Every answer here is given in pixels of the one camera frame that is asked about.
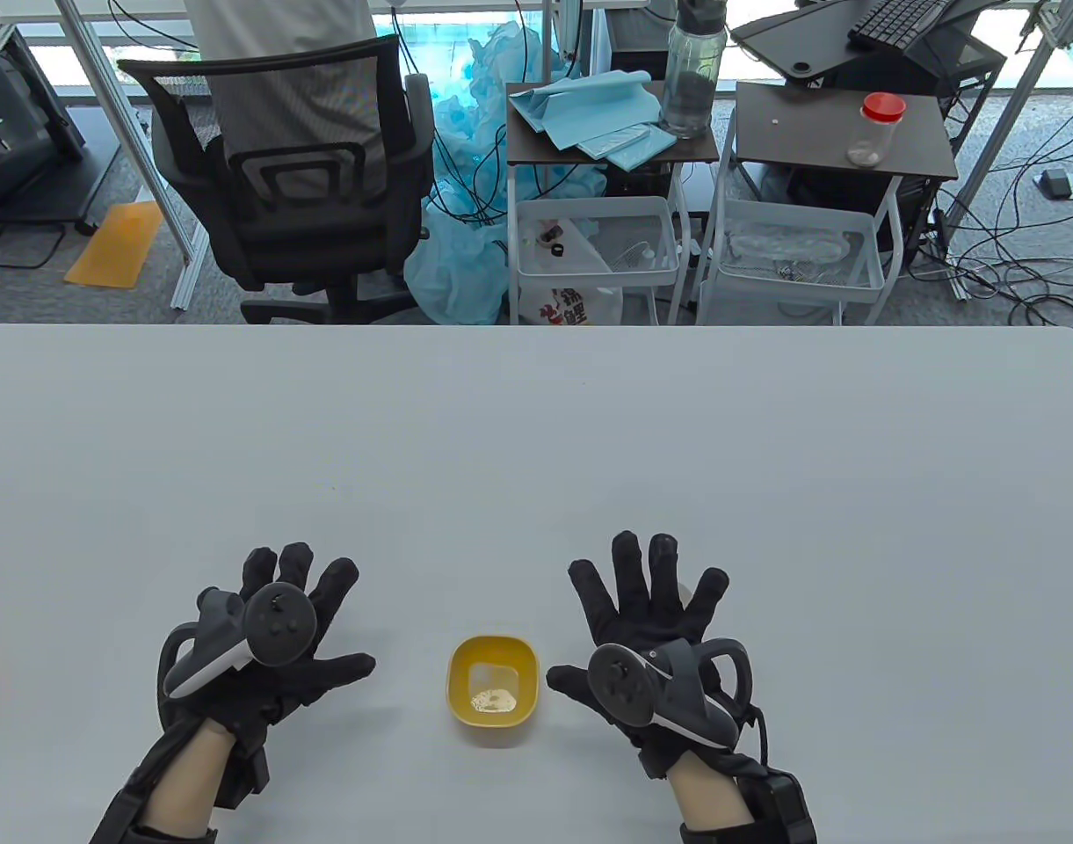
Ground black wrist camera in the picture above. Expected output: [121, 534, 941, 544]
[213, 746, 271, 811]
[740, 763, 818, 844]

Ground person's left hand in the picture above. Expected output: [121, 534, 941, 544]
[154, 541, 377, 759]

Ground person's left forearm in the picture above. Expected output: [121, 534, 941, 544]
[141, 719, 238, 834]

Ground yellow plastic bowl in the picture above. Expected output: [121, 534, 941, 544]
[446, 635, 540, 730]

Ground white printed plastic bag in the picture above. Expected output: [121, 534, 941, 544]
[517, 218, 626, 326]

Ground black floor cables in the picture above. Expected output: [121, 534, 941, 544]
[905, 114, 1073, 348]

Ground pile of blue plastic sheets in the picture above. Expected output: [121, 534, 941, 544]
[402, 21, 609, 325]

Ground clear jar with red lid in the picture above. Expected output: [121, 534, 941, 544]
[845, 91, 908, 169]

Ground black monitor stand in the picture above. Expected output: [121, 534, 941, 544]
[0, 22, 122, 236]

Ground orange sheet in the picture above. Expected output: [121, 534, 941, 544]
[63, 200, 165, 288]

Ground grey controller on glove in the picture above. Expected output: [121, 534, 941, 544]
[587, 637, 755, 751]
[161, 582, 320, 701]

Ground black left arm strap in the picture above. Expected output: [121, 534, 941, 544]
[88, 728, 218, 844]

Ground grey controller on left glove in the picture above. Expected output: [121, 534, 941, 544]
[161, 582, 320, 701]

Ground black mesh office chair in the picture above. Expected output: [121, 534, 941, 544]
[117, 33, 437, 325]

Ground person's right hand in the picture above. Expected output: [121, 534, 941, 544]
[547, 530, 755, 779]

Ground dark top white cart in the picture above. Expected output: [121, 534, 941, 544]
[504, 79, 721, 326]
[696, 81, 960, 326]

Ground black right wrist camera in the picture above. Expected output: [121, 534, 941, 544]
[740, 763, 818, 844]

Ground black tilted desk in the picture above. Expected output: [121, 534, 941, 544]
[729, 0, 1009, 89]

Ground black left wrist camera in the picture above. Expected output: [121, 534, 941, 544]
[213, 746, 271, 811]

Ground folded blue cloths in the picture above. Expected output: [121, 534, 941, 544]
[509, 71, 678, 173]

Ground person's right forearm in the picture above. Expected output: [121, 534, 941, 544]
[671, 752, 758, 827]

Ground black keyboard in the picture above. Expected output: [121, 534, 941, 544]
[847, 0, 952, 51]

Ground grey controller on right glove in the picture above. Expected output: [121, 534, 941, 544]
[587, 637, 755, 751]

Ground clear water bottle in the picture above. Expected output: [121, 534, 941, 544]
[658, 0, 729, 140]

